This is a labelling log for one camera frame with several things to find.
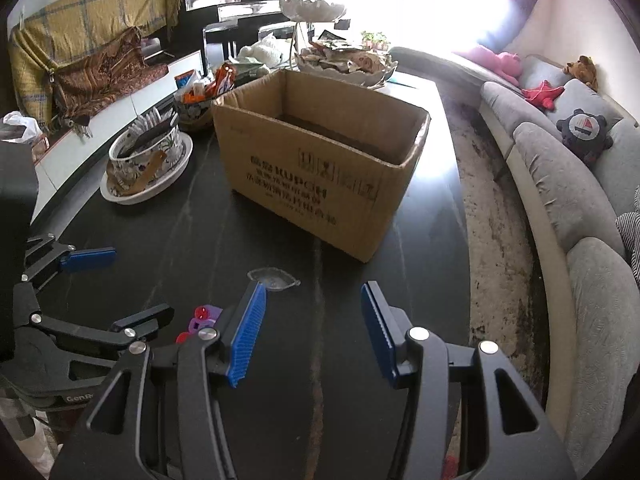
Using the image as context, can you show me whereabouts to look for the purple spider-man toy camera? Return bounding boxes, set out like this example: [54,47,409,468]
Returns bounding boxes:
[175,304,222,344]

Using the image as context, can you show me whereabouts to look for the clear leaf-shaped dish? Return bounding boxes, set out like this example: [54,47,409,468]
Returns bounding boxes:
[247,266,300,292]

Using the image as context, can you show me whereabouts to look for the white oval plate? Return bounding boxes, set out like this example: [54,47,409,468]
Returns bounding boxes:
[100,131,193,206]

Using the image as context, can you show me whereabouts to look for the black remote in bowl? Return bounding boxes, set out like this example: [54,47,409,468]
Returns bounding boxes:
[116,110,178,158]

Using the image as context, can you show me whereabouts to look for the cardboard box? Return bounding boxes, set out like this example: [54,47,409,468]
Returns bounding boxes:
[212,70,431,262]

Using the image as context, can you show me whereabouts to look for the brown patterned cloth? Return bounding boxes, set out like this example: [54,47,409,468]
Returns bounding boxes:
[50,28,168,126]

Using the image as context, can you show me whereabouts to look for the basket with snack packets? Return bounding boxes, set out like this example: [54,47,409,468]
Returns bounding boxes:
[174,62,238,132]

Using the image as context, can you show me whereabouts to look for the yellow plaid blanket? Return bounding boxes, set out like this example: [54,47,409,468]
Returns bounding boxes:
[8,0,181,125]

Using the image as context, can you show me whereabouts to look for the grey curved sofa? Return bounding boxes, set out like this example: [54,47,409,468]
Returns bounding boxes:
[392,47,639,479]

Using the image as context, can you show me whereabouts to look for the striped star cushion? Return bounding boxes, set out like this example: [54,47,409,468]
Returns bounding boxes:
[615,205,640,284]

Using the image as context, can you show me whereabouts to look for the white tiered fruit stand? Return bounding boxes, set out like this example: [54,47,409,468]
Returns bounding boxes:
[279,0,398,88]

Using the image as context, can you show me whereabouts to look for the dark round sailboat cushion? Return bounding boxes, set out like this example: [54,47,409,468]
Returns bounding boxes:
[556,108,613,167]

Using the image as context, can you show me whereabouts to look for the red star plush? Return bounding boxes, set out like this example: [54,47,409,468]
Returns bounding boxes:
[522,80,565,110]

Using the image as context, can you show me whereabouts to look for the pink plush toy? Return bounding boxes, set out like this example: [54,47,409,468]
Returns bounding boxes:
[460,44,523,87]

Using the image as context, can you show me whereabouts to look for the black piano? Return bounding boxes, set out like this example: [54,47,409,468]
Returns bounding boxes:
[167,0,286,70]

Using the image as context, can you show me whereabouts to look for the brown plush animal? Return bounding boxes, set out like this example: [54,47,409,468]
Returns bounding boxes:
[563,55,599,92]

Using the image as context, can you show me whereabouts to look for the floral bowl with leather strap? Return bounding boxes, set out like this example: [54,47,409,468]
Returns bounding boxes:
[105,107,183,196]

